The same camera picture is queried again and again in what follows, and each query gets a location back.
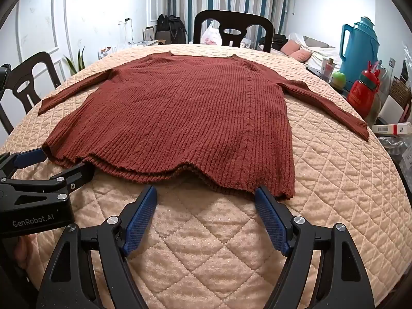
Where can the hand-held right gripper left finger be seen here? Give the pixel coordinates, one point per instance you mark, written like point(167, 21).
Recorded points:
point(141, 219)

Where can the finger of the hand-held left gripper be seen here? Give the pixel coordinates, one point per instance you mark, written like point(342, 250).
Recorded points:
point(79, 175)
point(29, 159)

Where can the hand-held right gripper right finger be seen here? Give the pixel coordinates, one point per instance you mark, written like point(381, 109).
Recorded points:
point(272, 219)

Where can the rust red knit sweater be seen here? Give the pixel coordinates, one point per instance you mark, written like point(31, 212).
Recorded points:
point(193, 119)

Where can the peach quilted blanket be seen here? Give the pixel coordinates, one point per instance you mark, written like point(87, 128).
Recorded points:
point(206, 254)

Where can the black chair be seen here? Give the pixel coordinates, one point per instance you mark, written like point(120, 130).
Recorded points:
point(38, 61)
point(231, 19)

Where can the green potted plant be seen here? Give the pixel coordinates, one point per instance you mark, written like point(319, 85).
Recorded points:
point(77, 64)

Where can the cluttered side desk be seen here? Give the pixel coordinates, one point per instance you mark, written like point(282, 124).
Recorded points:
point(128, 46)

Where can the clear plastic bag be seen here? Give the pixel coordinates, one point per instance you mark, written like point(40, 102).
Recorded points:
point(396, 148)

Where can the white and red carton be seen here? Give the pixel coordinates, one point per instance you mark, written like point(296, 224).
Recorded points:
point(386, 129)

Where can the green apple-shaped toy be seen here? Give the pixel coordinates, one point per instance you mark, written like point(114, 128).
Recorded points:
point(338, 80)

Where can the small pink cosmetic bottle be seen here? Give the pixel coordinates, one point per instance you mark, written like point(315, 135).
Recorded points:
point(328, 67)

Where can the white cardboard box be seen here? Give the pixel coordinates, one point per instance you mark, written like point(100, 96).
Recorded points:
point(391, 109)

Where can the pink pillow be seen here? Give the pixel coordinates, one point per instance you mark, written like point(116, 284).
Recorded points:
point(289, 47)
point(302, 55)

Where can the white bed sheet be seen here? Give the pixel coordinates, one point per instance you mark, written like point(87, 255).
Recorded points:
point(322, 53)

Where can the black backpack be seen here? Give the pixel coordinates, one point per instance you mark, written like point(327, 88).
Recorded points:
point(173, 27)

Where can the black bag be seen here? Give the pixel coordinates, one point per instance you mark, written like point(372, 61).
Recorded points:
point(273, 41)

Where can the wicker basket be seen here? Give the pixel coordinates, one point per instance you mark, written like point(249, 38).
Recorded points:
point(400, 90)

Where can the teal thermos jug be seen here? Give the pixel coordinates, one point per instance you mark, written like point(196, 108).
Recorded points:
point(357, 54)

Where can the white plastic bag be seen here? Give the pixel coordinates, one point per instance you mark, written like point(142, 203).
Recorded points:
point(210, 35)

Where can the striped curtain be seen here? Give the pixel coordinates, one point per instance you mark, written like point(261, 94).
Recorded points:
point(193, 0)

